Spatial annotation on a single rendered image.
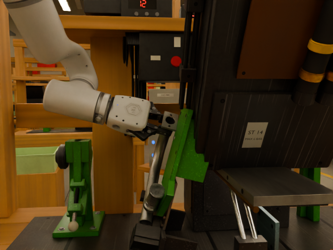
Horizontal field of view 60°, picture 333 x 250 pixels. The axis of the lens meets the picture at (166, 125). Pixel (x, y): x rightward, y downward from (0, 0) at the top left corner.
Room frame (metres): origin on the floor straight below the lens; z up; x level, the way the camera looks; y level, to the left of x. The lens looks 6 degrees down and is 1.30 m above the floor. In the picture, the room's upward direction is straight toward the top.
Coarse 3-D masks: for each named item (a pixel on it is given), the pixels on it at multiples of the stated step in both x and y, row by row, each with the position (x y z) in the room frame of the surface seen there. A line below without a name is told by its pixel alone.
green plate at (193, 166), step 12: (180, 120) 0.72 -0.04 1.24; (192, 120) 0.66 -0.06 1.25; (180, 132) 0.67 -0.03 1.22; (192, 132) 0.66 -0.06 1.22; (180, 144) 0.65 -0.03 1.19; (192, 144) 0.66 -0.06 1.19; (168, 156) 0.75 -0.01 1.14; (180, 156) 0.65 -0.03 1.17; (192, 156) 0.66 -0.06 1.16; (168, 168) 0.70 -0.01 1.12; (180, 168) 0.66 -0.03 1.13; (192, 168) 0.66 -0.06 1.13; (204, 168) 0.67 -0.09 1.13; (192, 180) 0.66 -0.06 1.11
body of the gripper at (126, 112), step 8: (120, 96) 0.77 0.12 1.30; (128, 96) 0.78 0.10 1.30; (112, 104) 0.74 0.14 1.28; (120, 104) 0.75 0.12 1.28; (128, 104) 0.75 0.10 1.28; (136, 104) 0.76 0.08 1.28; (144, 104) 0.77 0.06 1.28; (112, 112) 0.73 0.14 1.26; (120, 112) 0.73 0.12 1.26; (128, 112) 0.74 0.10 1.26; (136, 112) 0.74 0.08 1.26; (144, 112) 0.75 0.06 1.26; (112, 120) 0.72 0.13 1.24; (120, 120) 0.72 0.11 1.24; (128, 120) 0.72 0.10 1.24; (136, 120) 0.73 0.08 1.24; (144, 120) 0.73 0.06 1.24; (112, 128) 0.74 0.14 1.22; (120, 128) 0.73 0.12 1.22; (128, 128) 0.72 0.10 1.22; (136, 128) 0.72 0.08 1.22; (136, 136) 0.74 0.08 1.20
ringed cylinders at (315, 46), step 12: (324, 12) 0.49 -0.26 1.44; (324, 24) 0.49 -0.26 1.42; (324, 36) 0.49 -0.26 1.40; (312, 48) 0.51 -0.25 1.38; (324, 48) 0.50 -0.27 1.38; (312, 60) 0.52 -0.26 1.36; (324, 60) 0.51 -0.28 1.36; (300, 72) 0.54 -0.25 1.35; (312, 72) 0.52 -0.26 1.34; (324, 72) 0.53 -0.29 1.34; (300, 84) 0.55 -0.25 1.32; (312, 84) 0.53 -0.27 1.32; (324, 84) 0.55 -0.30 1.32; (300, 96) 0.55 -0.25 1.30; (312, 96) 0.54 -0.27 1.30; (324, 96) 0.55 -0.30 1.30
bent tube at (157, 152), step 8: (168, 112) 0.78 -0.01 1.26; (168, 120) 0.78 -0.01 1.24; (176, 120) 0.76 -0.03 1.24; (168, 128) 0.74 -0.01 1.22; (160, 136) 0.80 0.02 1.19; (168, 136) 0.79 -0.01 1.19; (160, 144) 0.81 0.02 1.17; (160, 152) 0.81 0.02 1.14; (152, 160) 0.82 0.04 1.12; (160, 160) 0.81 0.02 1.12; (152, 168) 0.80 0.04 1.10; (160, 168) 0.81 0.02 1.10; (152, 176) 0.78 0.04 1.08; (152, 184) 0.76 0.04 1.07; (144, 200) 0.72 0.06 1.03; (144, 216) 0.68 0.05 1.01; (152, 216) 0.70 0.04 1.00; (144, 224) 0.70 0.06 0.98
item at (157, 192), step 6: (156, 186) 0.65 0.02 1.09; (162, 186) 0.66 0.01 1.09; (150, 192) 0.64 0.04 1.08; (156, 192) 0.64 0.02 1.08; (162, 192) 0.64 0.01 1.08; (150, 198) 0.65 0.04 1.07; (156, 198) 0.63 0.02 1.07; (144, 204) 0.68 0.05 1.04; (150, 204) 0.66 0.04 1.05; (156, 204) 0.66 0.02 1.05; (150, 210) 0.67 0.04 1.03; (156, 210) 0.68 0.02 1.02
